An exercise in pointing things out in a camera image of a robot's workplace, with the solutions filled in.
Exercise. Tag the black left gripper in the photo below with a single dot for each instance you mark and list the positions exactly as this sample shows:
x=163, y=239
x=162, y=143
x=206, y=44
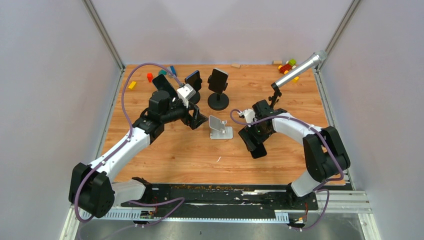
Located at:
x=195, y=122

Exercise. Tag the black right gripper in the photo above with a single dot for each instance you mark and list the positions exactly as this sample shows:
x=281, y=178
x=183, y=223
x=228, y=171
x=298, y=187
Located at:
x=245, y=135

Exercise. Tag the black phone dark frame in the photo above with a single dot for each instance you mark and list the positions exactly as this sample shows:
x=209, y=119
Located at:
x=258, y=151

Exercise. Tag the silver aluminium phone stand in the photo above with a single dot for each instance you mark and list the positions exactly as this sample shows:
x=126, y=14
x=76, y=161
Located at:
x=219, y=130

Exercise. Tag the black round-base clamp stand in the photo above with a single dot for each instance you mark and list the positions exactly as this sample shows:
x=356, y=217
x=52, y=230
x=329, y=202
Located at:
x=218, y=102

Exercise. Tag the blue phone black screen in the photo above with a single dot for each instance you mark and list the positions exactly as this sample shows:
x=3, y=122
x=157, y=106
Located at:
x=194, y=80

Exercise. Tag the black phone silver frame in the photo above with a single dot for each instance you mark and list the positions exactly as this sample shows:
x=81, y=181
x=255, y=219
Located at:
x=217, y=81

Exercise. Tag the teal phone black screen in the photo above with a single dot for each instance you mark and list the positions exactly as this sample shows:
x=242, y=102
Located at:
x=162, y=84

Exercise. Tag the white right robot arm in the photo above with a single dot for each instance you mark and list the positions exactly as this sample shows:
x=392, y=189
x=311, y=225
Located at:
x=325, y=155

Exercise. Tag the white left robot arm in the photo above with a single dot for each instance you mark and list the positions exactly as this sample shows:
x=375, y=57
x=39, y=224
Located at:
x=92, y=186

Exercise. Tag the black mini tripod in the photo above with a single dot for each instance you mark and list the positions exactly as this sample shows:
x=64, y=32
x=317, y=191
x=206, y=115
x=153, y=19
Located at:
x=273, y=99

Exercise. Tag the blue white block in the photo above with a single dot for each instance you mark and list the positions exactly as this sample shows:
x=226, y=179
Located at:
x=172, y=70

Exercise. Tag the teal block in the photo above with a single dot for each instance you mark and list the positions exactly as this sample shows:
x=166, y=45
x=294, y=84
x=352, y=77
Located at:
x=162, y=72

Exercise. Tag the red block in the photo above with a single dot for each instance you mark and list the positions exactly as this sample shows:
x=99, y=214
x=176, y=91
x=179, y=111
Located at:
x=150, y=77

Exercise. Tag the beige wooden block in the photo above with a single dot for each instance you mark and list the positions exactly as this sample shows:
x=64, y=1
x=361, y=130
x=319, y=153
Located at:
x=235, y=65

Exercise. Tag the yellow block left side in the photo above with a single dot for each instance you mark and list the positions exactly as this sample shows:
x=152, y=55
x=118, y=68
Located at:
x=132, y=85

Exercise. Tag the natural wooden cylinder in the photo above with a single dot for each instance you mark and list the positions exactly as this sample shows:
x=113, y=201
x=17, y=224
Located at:
x=277, y=62

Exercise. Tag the red toy car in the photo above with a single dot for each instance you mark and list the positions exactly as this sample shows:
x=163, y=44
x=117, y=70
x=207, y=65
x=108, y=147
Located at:
x=287, y=67

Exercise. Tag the silver microphone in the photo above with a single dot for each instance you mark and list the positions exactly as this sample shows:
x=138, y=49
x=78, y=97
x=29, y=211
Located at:
x=314, y=60

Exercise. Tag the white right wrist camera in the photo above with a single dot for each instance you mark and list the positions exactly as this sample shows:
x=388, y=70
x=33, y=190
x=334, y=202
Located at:
x=248, y=115

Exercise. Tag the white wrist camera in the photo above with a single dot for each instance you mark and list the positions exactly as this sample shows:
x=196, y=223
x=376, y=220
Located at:
x=185, y=93
x=248, y=115

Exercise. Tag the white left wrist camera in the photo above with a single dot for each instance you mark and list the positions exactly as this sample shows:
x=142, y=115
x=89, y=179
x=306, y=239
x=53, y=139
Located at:
x=185, y=93

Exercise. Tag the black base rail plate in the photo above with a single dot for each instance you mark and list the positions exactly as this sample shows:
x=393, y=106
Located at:
x=264, y=195

